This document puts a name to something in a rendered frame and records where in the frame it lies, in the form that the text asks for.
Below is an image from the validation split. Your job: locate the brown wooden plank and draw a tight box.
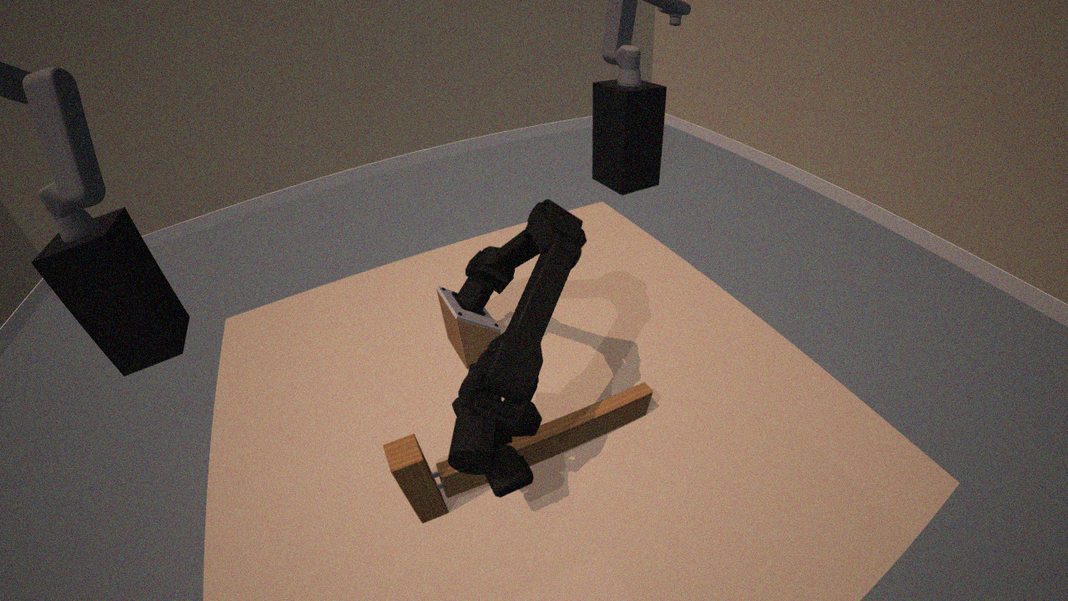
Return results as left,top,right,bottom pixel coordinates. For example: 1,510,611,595
431,382,651,499

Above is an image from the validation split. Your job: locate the brown wooden post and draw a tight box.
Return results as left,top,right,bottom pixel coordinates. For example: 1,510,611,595
383,434,447,523

